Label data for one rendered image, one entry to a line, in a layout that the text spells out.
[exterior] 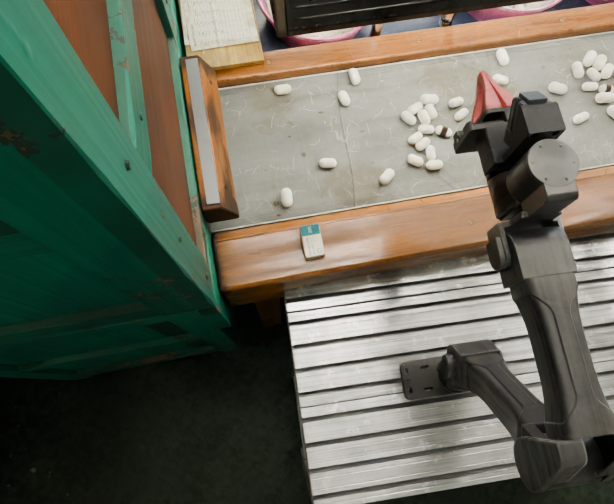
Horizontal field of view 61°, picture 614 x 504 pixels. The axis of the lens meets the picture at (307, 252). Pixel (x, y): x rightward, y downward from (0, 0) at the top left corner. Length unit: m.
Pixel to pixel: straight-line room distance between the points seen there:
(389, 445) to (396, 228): 0.40
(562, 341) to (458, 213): 0.43
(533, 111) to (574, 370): 0.29
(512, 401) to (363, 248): 0.37
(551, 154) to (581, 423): 0.29
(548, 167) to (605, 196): 0.54
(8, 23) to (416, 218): 0.82
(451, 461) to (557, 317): 0.48
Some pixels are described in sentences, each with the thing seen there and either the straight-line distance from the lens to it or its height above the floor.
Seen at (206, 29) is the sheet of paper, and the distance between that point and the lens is 1.15.
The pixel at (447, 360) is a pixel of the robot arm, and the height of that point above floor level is 0.80.
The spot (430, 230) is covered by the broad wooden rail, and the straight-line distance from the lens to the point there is 0.99.
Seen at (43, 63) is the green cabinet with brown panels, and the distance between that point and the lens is 0.30.
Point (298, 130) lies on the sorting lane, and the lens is 1.06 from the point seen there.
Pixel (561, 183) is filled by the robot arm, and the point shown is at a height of 1.17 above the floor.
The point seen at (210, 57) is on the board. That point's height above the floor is 0.78.
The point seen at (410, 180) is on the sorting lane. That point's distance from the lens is 1.04.
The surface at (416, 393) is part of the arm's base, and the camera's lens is 1.03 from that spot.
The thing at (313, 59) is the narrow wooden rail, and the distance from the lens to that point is 1.12.
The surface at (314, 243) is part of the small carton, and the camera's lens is 0.93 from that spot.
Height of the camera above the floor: 1.68
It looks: 75 degrees down
